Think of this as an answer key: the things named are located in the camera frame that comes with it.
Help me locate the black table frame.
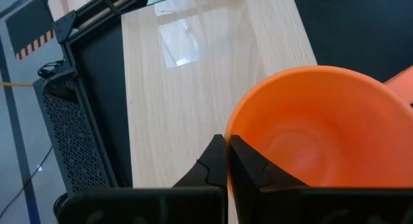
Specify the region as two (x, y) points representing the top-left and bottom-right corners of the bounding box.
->
(52, 0), (151, 188)

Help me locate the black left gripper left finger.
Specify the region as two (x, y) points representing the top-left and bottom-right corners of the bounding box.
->
(172, 134), (228, 189)

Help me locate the large hazard striped black mat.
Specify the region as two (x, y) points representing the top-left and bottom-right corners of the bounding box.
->
(5, 0), (62, 62)

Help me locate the light wooden shelf board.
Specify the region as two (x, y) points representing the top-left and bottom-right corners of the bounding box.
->
(121, 0), (319, 224)

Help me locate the wooden side board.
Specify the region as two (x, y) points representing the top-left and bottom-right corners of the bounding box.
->
(47, 0), (101, 22)

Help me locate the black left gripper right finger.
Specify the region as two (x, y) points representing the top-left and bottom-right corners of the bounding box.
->
(228, 135), (310, 224)

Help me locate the yellow floor cable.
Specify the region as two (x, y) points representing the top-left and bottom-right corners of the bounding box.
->
(0, 81), (34, 88)

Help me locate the black floor cable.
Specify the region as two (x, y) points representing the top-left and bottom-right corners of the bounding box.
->
(0, 145), (54, 219)
(37, 58), (65, 79)

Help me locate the orange plastic mug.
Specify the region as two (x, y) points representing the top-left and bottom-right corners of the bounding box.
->
(224, 65), (413, 224)

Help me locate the black perforated computer case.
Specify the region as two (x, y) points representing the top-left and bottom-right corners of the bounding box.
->
(32, 67), (119, 196)

